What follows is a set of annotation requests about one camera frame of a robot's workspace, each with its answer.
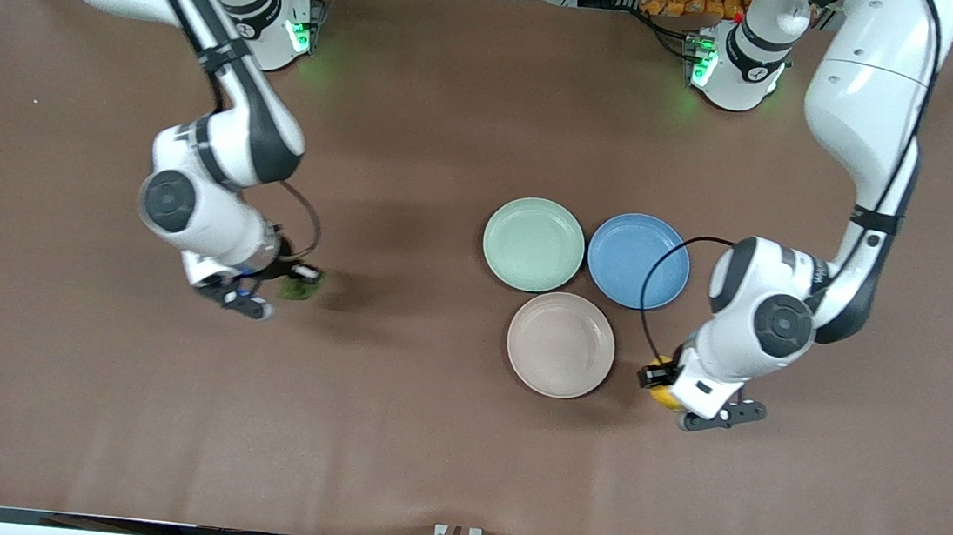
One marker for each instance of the light green plate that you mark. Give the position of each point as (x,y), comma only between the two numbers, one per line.
(534,244)

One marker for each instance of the beige plate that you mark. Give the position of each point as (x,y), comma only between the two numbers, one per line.
(561,345)

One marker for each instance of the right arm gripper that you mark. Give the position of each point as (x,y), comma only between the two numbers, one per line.
(283,253)

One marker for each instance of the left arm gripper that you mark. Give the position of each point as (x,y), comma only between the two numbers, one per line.
(666,371)

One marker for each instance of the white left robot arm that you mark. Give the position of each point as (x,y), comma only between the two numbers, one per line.
(868,104)

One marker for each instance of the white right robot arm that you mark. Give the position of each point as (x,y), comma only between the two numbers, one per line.
(221,147)

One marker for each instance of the blue plate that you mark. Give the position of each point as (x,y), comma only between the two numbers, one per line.
(630,260)

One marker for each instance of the yellow lemon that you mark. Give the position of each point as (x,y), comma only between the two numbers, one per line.
(667,399)

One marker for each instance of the green lettuce leaf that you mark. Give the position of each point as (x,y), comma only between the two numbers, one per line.
(299,291)

